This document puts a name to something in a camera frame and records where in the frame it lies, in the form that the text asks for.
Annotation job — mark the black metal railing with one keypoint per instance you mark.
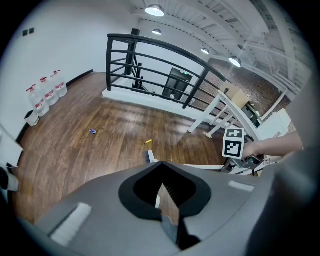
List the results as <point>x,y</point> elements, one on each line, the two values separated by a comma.
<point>108,62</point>

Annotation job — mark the person's right hand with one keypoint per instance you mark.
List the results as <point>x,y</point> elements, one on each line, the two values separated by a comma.
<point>251,150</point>

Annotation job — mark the white flat box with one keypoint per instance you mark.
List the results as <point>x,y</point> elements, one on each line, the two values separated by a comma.
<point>281,122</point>

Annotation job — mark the white low cabinet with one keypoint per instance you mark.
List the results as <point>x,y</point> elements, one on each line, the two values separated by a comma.
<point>10,150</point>

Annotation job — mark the small white black bin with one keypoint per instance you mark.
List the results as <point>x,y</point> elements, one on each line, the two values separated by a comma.
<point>7,178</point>
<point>32,118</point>

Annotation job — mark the long white table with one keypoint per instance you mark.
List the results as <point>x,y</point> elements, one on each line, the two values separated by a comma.
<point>200,120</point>

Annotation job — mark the clear water jug red cap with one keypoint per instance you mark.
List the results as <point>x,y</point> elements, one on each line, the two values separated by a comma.
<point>49,92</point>
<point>60,83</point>
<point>37,102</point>

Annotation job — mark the blue and white wrapper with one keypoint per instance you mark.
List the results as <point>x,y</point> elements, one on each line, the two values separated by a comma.
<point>92,131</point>

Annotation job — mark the brown cardboard box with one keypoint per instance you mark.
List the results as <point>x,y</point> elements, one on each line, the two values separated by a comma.
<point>236,96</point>

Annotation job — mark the person's right forearm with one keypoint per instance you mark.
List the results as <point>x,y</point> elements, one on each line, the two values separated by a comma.
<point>282,143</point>

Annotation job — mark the yellow litter piece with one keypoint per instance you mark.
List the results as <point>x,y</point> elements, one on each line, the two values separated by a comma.
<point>148,141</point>

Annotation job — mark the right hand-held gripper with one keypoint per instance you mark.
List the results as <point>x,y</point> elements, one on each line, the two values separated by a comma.
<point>233,147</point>

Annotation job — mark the black wall socket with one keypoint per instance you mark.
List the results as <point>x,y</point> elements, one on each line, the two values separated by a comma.
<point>25,32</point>
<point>31,31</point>

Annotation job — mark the dark doorway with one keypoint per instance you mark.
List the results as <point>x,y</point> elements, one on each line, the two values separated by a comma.
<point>178,83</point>

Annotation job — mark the pendant ceiling lamp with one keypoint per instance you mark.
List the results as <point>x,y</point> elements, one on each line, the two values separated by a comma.
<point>156,31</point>
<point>154,10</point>
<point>205,50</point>
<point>235,61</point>

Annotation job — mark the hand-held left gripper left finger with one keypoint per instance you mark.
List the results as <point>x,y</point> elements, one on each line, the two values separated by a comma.
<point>107,212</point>

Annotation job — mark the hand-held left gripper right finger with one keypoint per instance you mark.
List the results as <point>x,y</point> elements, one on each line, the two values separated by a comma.
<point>220,212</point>

